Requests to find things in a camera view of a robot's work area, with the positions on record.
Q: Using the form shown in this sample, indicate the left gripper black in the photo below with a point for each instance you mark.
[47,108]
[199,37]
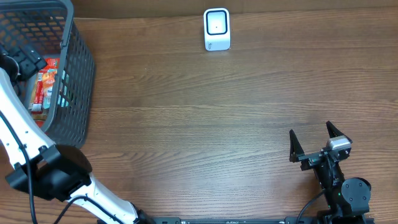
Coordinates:
[27,58]

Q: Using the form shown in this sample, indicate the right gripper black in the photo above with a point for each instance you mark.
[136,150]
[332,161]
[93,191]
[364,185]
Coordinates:
[296,150]

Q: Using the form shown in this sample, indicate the red snack bar packet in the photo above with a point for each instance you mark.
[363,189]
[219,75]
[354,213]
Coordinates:
[38,114]

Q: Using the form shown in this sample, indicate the orange tissue packet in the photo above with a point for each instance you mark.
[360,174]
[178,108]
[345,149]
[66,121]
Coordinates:
[48,80]

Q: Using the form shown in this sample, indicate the green wet wipes packet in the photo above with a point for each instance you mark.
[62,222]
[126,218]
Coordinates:
[62,97]

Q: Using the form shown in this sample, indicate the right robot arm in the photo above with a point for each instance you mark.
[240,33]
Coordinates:
[347,199]

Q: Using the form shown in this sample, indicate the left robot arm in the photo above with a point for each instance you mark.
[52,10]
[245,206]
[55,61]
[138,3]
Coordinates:
[48,170]

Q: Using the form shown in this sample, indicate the white barcode scanner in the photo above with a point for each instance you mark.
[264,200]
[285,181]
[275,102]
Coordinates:
[217,29]

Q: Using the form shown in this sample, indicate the grey plastic shopping basket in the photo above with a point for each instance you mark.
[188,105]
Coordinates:
[48,27]

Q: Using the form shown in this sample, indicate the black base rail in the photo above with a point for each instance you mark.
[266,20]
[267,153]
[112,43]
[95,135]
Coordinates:
[286,220]

